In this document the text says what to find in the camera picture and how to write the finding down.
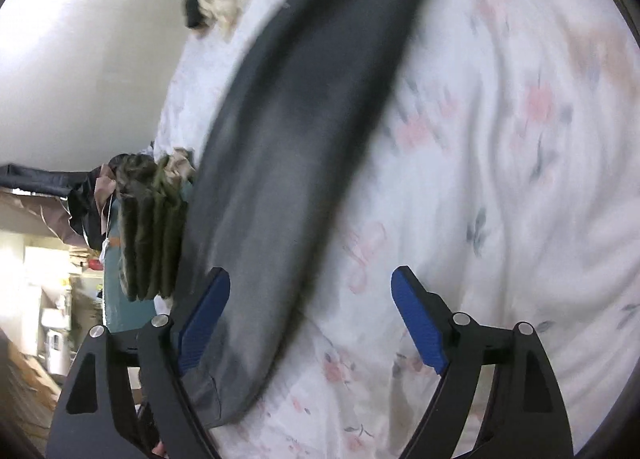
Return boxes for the dark hanging cloth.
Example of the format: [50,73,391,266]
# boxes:
[0,164,118,250]

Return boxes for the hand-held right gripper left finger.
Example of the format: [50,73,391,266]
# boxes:
[46,266,232,459]

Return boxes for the grey pants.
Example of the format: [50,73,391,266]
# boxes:
[172,0,446,432]

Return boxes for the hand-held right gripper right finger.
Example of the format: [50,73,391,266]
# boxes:
[391,265,573,459]

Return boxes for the stack of folded olive clothes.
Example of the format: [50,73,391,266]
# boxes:
[116,153,193,302]

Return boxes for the white floral bedsheet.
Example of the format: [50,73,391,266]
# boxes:
[152,0,636,459]

